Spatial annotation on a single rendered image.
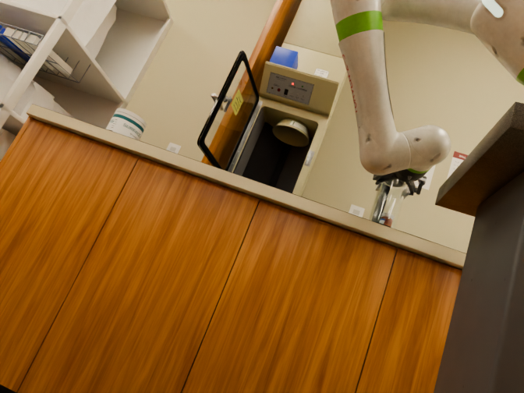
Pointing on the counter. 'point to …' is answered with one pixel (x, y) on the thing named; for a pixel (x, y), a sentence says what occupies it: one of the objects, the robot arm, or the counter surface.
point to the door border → (221, 99)
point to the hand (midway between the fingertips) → (391, 189)
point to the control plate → (290, 88)
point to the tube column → (314, 28)
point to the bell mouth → (292, 132)
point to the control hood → (322, 87)
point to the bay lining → (270, 157)
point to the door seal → (220, 106)
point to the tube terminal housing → (337, 69)
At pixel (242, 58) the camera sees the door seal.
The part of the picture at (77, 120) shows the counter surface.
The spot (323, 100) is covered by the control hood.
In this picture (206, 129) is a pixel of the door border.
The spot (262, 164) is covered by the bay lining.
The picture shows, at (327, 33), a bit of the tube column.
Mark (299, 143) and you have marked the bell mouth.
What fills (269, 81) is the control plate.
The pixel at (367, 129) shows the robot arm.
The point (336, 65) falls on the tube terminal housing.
